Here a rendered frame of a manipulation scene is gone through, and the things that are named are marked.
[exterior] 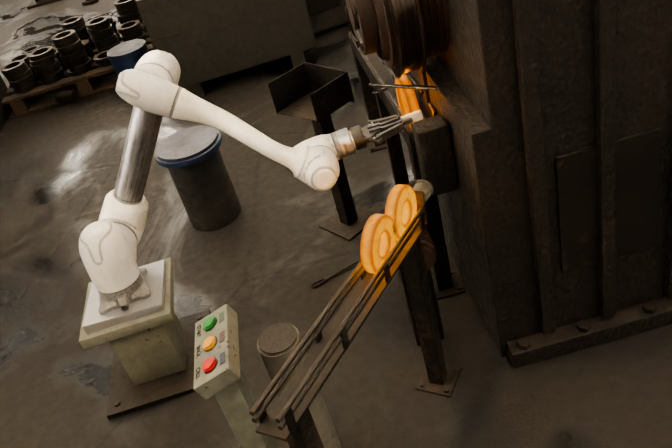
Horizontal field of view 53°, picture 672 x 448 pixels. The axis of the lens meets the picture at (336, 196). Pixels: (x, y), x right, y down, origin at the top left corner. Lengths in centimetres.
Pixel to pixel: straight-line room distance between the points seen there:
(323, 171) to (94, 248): 84
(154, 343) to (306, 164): 94
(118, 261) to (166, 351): 41
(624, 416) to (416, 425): 61
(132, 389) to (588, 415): 158
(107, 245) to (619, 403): 167
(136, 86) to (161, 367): 107
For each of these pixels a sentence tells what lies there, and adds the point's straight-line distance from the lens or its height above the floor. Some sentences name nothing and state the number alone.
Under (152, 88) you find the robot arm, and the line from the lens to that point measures 211.
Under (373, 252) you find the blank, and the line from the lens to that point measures 168.
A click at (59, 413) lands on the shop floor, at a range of 283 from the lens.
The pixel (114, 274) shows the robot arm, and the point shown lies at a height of 51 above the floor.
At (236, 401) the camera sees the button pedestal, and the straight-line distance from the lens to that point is 191.
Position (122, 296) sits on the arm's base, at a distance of 245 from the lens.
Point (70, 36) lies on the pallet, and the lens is 549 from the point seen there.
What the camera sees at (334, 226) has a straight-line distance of 306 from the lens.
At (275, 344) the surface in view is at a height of 52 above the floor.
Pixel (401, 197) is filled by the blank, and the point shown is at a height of 77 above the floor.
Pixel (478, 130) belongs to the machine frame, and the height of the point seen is 87.
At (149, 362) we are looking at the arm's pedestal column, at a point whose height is 11.
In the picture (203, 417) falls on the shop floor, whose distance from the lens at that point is 251.
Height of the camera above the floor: 180
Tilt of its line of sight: 33 degrees down
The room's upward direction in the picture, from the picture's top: 16 degrees counter-clockwise
